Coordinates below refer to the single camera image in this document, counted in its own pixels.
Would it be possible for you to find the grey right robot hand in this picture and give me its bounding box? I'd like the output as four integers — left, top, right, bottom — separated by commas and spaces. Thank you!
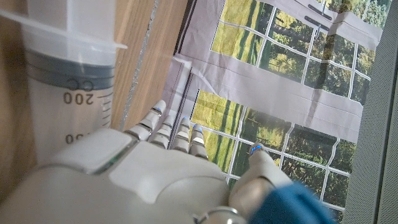
0, 99, 293, 224

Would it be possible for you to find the large clear plastic syringe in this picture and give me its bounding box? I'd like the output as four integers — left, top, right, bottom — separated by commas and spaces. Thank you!
0, 0, 128, 164

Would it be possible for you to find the blue right wrist connector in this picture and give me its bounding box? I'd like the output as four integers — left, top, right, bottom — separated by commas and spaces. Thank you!
248, 182, 338, 224

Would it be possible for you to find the printed window backdrop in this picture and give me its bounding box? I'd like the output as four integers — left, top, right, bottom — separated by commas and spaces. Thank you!
161, 0, 393, 224

